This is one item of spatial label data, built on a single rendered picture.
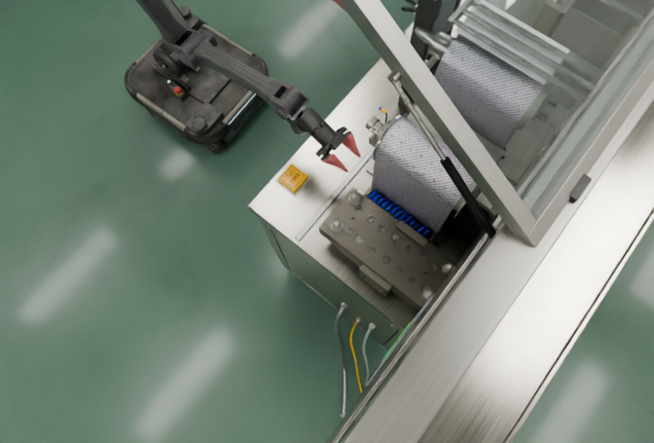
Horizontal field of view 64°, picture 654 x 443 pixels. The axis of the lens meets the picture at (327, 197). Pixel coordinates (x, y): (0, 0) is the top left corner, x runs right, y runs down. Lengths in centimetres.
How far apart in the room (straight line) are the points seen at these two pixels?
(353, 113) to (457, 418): 108
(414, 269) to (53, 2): 284
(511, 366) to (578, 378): 161
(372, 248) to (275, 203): 37
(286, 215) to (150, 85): 136
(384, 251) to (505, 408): 59
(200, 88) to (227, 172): 44
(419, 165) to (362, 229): 31
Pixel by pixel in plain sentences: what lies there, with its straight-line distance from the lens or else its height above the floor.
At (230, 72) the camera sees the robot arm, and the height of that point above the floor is 120.
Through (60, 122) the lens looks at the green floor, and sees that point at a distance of 319.
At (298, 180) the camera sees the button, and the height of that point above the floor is 92.
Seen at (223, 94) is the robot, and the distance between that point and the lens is 267.
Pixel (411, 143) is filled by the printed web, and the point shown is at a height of 131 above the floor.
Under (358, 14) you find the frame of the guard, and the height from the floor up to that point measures 194.
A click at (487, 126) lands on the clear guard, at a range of 80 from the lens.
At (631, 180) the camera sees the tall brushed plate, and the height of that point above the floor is 144.
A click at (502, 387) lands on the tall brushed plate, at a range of 107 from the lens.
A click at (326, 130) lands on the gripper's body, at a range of 145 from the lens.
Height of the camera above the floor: 247
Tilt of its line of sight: 70 degrees down
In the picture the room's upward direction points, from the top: 5 degrees counter-clockwise
